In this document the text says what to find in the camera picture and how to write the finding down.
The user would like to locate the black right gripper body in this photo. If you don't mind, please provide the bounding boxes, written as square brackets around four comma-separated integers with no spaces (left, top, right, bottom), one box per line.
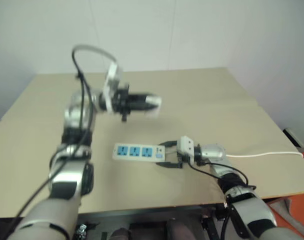
[175,141,193,169]

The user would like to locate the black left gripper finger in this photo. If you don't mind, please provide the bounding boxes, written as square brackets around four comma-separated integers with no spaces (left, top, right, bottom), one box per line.
[130,102,155,112]
[130,92,153,102]

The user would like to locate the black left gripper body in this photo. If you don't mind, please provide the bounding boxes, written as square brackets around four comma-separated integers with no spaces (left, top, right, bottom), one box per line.
[112,83,133,123]

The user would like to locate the white charger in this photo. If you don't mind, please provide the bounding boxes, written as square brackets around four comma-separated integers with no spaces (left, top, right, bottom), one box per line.
[144,93,163,119]

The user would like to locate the white power strip blue sockets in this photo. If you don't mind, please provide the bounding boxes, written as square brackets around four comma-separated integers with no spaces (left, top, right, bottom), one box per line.
[112,142,167,164]

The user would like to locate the dark rounded shape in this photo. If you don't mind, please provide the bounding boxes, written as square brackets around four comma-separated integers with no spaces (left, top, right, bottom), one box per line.
[110,226,131,240]

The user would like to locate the small metal caster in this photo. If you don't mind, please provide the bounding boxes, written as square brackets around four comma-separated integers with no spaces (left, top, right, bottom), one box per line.
[76,223,89,238]

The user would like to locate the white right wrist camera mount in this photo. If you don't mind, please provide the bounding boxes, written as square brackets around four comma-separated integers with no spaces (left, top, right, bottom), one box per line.
[176,135,200,164]

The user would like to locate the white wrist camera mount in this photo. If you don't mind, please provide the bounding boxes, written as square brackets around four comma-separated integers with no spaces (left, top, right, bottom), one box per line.
[101,61,124,114]
[176,135,200,164]

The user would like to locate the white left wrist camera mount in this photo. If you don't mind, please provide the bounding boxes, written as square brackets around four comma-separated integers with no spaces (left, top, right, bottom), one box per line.
[101,61,124,114]

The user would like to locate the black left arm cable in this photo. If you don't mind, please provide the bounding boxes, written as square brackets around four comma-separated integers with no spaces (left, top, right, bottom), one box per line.
[15,44,119,221]

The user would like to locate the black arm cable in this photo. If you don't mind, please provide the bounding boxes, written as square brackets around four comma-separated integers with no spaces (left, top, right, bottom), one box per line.
[15,44,119,221]
[188,159,257,238]

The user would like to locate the black table frame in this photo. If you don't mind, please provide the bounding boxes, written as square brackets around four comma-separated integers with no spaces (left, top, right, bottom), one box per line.
[76,198,292,240]

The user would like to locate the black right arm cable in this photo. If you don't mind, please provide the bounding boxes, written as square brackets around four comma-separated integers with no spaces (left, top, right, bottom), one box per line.
[188,159,257,238]

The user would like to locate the white power strip cable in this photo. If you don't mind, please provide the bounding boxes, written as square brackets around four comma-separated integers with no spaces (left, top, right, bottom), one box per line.
[225,151,304,159]

